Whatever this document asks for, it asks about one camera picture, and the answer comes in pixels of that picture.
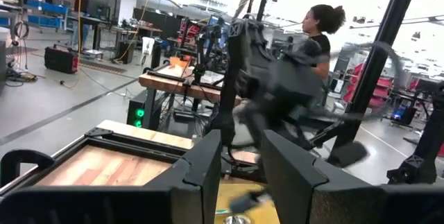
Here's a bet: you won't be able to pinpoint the black table clamp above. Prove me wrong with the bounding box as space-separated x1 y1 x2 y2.
0 149 56 189

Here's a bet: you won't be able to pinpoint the red and black case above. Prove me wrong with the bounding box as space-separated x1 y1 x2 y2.
44 44 79 75

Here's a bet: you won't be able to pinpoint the red cart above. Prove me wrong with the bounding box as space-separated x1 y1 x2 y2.
343 62 395 110

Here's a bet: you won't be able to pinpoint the blue storage bin shelf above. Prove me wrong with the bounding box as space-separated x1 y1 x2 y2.
26 0 70 31

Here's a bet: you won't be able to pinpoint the yellow hanging cable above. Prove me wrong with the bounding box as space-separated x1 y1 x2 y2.
76 0 85 55

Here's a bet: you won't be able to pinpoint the black computer tower green lights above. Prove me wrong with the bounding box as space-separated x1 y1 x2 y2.
126 88 164 130

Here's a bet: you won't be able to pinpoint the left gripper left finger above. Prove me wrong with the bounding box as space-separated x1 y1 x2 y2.
144 129 223 224

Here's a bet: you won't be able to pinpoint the person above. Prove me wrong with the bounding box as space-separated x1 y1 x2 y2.
71 0 93 50
300 4 347 83

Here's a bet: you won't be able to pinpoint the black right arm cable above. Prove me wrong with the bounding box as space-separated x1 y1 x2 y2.
325 42 405 121

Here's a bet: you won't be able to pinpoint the wooden workbench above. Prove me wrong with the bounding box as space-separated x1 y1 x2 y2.
138 55 242 106

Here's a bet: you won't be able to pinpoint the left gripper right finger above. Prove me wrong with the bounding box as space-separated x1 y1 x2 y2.
262 129 383 224

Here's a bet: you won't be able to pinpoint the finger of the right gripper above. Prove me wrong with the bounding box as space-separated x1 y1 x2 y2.
228 189 275 215

